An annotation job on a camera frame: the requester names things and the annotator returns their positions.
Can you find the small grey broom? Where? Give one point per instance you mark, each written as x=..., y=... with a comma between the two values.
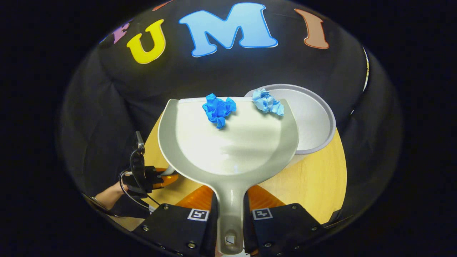
x=167, y=171

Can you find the light blue paper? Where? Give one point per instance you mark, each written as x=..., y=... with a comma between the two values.
x=266, y=101

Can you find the white ribbed garbage bin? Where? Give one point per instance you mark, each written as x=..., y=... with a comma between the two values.
x=310, y=121

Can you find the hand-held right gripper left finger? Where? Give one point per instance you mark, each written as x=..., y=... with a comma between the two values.
x=171, y=228

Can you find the dark blue paper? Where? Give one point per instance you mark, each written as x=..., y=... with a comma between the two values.
x=217, y=109

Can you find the grey dustpan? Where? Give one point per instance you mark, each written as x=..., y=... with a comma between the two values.
x=228, y=150

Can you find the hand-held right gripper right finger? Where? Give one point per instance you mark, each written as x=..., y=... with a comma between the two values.
x=282, y=228

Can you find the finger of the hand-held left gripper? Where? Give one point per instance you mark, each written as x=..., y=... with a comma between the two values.
x=167, y=181

